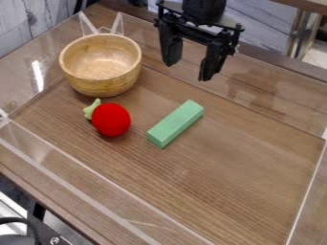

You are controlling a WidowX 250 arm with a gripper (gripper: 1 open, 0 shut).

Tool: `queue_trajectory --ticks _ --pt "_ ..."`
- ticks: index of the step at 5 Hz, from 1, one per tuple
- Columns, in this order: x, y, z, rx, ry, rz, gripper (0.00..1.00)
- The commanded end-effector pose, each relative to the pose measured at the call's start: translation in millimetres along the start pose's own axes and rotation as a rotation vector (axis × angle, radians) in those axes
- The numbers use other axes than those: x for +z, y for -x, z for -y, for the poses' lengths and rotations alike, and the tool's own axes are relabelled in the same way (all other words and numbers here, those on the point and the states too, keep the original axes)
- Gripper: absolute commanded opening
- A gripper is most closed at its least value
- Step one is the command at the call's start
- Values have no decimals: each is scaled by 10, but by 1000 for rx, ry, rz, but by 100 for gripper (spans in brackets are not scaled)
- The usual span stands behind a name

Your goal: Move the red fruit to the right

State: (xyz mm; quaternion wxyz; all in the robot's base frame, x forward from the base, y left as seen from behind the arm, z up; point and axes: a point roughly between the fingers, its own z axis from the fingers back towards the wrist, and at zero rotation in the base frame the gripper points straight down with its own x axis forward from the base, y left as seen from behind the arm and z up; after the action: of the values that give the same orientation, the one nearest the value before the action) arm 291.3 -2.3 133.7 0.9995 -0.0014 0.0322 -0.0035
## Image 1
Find wooden bowl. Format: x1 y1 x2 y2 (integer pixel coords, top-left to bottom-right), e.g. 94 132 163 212
59 33 142 98

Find clear acrylic tray barrier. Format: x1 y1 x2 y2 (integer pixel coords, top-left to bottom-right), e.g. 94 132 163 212
0 8 327 245

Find green rectangular block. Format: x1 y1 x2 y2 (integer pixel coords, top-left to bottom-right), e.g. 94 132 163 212
147 100 204 148

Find red plush fruit green stem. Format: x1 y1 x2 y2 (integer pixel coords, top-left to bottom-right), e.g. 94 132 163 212
83 99 132 137

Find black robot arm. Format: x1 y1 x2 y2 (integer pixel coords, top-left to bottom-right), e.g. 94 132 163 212
155 0 246 81

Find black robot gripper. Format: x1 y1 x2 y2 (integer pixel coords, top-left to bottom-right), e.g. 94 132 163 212
155 0 246 81

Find metal table leg background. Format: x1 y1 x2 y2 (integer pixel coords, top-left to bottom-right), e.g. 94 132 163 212
286 10 323 60

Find black table frame bracket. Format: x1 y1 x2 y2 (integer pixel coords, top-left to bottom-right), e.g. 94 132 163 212
27 202 72 245

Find black cable bottom left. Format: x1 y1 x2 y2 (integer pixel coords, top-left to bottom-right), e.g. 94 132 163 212
0 216 43 245

